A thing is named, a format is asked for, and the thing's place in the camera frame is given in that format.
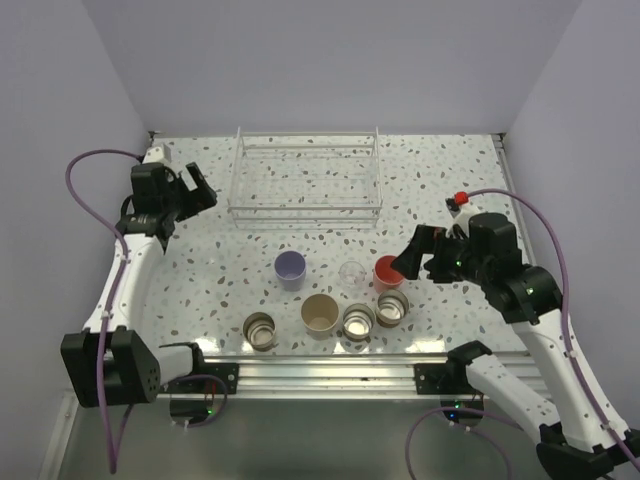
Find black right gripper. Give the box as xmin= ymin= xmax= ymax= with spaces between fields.
xmin=391 ymin=223 xmax=492 ymax=286

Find red plastic cup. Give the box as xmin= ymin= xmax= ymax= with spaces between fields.
xmin=373 ymin=255 xmax=405 ymax=293

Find clear glass cup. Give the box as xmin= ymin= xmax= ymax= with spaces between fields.
xmin=338 ymin=260 xmax=370 ymax=292

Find beige plastic cup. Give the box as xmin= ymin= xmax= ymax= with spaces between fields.
xmin=300 ymin=294 xmax=340 ymax=340

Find lavender plastic cup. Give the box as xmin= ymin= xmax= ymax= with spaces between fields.
xmin=274 ymin=251 xmax=306 ymax=292

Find steel cup brown band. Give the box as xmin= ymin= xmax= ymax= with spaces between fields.
xmin=243 ymin=312 xmax=276 ymax=351

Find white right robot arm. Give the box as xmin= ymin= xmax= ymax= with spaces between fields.
xmin=391 ymin=212 xmax=639 ymax=479

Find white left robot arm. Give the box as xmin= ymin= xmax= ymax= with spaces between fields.
xmin=61 ymin=162 xmax=217 ymax=408

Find steel cup right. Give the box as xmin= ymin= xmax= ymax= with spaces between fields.
xmin=375 ymin=289 xmax=410 ymax=327

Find steel cup middle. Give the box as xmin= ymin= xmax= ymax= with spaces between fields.
xmin=342 ymin=303 xmax=375 ymax=341

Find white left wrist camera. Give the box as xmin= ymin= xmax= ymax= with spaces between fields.
xmin=142 ymin=143 xmax=172 ymax=167

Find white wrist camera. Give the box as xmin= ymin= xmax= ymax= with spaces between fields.
xmin=445 ymin=192 xmax=479 ymax=239
xmin=142 ymin=143 xmax=172 ymax=167

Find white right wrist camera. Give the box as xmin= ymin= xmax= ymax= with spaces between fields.
xmin=445 ymin=192 xmax=479 ymax=239

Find white wire dish rack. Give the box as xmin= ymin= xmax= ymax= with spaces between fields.
xmin=228 ymin=128 xmax=383 ymax=230

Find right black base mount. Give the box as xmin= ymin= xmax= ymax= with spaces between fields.
xmin=413 ymin=363 xmax=484 ymax=427

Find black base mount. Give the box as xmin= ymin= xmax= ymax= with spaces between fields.
xmin=413 ymin=363 xmax=484 ymax=427
xmin=164 ymin=363 xmax=240 ymax=430

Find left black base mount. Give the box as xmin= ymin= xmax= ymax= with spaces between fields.
xmin=164 ymin=363 xmax=240 ymax=430

